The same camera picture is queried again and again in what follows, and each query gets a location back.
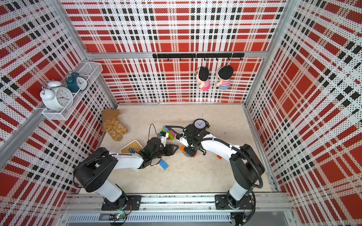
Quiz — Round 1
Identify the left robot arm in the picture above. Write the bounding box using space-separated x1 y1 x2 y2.
73 137 179 210

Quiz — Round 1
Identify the white wire shelf basket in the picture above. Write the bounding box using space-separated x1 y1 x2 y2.
39 61 103 121

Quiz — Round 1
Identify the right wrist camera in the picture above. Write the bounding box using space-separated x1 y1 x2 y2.
176 134 189 146

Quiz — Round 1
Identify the doll with pink stripes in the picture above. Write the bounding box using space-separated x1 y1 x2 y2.
196 66 210 91

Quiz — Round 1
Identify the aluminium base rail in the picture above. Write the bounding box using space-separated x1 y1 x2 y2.
56 192 298 226

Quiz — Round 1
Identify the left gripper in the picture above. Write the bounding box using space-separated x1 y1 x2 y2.
152 144 179 159

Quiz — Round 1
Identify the white alarm clock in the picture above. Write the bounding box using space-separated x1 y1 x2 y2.
40 80 74 111

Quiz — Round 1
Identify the brown teddy bear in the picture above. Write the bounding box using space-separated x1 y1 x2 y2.
102 108 128 142

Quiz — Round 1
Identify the white tray with wood lid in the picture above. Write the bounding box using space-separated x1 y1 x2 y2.
120 140 143 154

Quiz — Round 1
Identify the electronics board with wires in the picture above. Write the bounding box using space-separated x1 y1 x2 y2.
99 211 130 226

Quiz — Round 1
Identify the black round table clock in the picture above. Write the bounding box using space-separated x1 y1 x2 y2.
193 119 210 130

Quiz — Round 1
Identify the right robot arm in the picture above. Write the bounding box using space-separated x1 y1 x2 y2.
165 119 265 210

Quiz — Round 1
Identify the teal alarm clock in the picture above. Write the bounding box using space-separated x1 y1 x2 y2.
66 73 88 93

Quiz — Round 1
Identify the doll with blue shorts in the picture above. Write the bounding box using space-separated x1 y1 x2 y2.
216 65 234 90

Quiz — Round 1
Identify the black hook rail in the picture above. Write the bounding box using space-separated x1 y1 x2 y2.
152 53 245 61

